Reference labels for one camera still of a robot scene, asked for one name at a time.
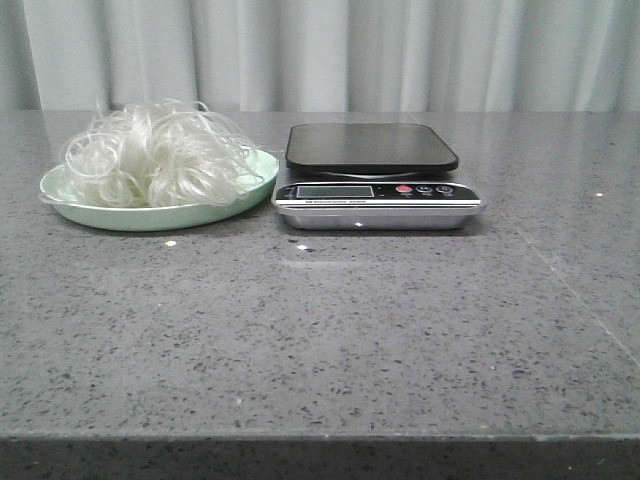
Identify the white vermicelli bundle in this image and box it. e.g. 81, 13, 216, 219
45, 99, 264, 208

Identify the silver black kitchen scale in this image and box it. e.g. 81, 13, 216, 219
272, 123, 486, 230

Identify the light green plastic plate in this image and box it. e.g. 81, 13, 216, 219
40, 150, 279, 232

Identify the white pleated curtain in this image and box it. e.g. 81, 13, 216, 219
1, 1, 639, 112

